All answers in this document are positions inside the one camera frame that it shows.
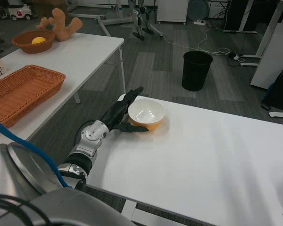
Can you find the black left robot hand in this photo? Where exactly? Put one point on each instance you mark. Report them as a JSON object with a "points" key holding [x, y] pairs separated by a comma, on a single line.
{"points": [[115, 114]]}

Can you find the white and orange plastic bowl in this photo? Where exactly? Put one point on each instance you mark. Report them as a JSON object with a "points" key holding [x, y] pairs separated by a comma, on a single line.
{"points": [[146, 113]]}

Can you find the white side table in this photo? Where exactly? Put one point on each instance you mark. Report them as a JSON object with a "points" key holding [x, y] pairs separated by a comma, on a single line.
{"points": [[85, 49]]}

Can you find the black trash bin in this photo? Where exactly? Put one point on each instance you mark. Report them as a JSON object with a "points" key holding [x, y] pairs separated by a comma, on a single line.
{"points": [[195, 73]]}

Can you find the orange wicker rectangular tray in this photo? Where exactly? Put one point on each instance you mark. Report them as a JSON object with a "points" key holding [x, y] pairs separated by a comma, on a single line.
{"points": [[21, 89]]}

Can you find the orange plush toy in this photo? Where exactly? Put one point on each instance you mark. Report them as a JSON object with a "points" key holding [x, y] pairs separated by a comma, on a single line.
{"points": [[61, 26]]}

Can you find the yellow lemon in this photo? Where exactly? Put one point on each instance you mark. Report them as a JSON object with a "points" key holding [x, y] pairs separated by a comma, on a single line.
{"points": [[39, 40]]}

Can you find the brown wicker round basket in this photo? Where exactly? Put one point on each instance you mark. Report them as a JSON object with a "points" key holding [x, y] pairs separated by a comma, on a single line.
{"points": [[23, 46]]}

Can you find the silver robot torso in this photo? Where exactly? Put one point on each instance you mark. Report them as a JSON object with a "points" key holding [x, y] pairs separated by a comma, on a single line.
{"points": [[11, 169]]}

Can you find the white power strip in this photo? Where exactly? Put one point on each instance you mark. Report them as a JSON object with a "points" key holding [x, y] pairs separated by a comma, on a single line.
{"points": [[199, 22]]}

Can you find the brown cardboard box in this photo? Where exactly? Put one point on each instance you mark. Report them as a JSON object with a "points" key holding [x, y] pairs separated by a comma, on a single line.
{"points": [[44, 7]]}

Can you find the black floor power adapter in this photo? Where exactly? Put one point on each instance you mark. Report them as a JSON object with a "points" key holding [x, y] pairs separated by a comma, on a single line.
{"points": [[233, 56]]}

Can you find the grey round disc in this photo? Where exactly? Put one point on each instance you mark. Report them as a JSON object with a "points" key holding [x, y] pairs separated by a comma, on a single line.
{"points": [[198, 9]]}

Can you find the white toy car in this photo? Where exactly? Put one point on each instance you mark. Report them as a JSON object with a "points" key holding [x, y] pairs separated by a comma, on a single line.
{"points": [[0, 11], [22, 11]]}

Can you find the white drawer cabinet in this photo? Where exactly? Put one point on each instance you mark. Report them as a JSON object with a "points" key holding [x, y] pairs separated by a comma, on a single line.
{"points": [[215, 7]]}

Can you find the black computer tower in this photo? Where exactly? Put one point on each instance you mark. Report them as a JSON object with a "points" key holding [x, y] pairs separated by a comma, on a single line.
{"points": [[232, 16], [255, 16]]}

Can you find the white desk side panel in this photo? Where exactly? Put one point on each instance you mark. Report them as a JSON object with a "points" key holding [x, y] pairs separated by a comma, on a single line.
{"points": [[271, 58]]}

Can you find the white standing desk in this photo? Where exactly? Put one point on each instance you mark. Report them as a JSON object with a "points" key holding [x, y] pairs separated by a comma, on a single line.
{"points": [[271, 30]]}

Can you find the grey metal stand frame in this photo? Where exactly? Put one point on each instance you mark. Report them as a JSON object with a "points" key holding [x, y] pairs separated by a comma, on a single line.
{"points": [[103, 24]]}

